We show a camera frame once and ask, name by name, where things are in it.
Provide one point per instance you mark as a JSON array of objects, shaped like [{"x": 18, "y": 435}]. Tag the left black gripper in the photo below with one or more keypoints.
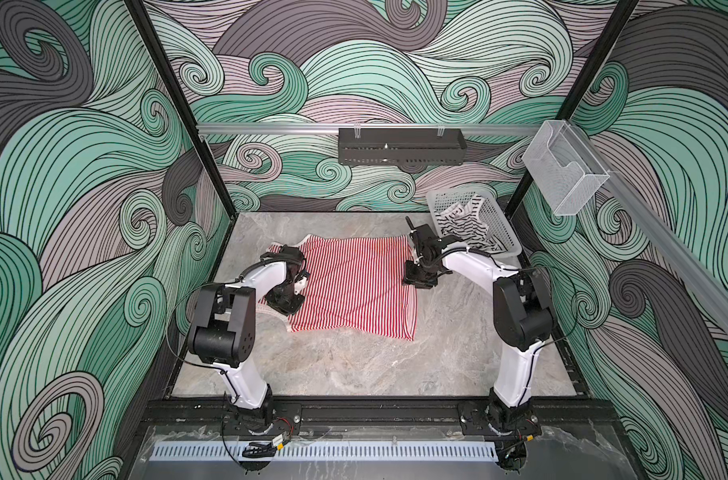
[{"x": 290, "y": 309}]

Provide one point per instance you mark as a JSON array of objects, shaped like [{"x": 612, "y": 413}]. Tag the clear plastic wall bin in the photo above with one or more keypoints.
[{"x": 565, "y": 166}]

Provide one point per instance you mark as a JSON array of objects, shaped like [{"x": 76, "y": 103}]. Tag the white plastic laundry basket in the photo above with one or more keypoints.
[{"x": 440, "y": 199}]

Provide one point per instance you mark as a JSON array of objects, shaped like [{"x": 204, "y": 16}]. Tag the white slotted cable duct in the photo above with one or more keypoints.
[{"x": 439, "y": 451}]

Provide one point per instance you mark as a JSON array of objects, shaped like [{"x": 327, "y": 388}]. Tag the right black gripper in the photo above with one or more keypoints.
[{"x": 408, "y": 275}]

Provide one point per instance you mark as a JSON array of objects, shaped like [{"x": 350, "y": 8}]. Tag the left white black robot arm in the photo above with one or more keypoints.
[{"x": 222, "y": 333}]

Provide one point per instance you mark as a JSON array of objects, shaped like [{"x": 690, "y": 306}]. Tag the aluminium wall rail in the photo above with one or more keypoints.
[{"x": 314, "y": 128}]

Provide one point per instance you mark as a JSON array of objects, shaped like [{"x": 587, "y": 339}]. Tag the black wall mounted tray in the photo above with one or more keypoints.
[{"x": 410, "y": 150}]

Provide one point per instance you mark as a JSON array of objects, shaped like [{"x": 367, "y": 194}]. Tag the black white striped tank top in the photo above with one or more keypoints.
[{"x": 474, "y": 222}]

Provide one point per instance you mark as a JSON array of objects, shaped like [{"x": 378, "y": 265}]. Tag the red white striped tank top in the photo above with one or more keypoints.
[{"x": 355, "y": 283}]

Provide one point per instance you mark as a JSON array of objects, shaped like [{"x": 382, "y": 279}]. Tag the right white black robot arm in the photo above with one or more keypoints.
[{"x": 521, "y": 316}]

